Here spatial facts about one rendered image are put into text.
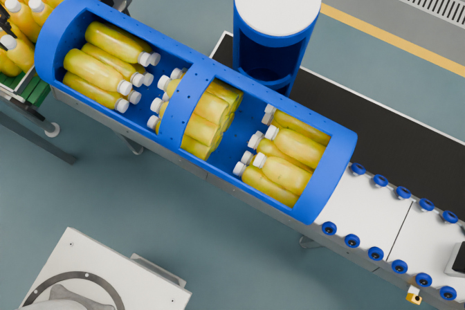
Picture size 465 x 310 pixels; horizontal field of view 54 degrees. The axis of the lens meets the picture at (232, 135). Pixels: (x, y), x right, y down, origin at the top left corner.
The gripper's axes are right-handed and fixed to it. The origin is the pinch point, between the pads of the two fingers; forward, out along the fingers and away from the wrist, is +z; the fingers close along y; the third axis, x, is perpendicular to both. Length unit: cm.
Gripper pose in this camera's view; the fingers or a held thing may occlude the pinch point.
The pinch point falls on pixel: (3, 37)
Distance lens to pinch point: 150.0
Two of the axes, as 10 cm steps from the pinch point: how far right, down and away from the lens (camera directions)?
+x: -8.8, -4.7, 1.2
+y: 4.8, -8.5, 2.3
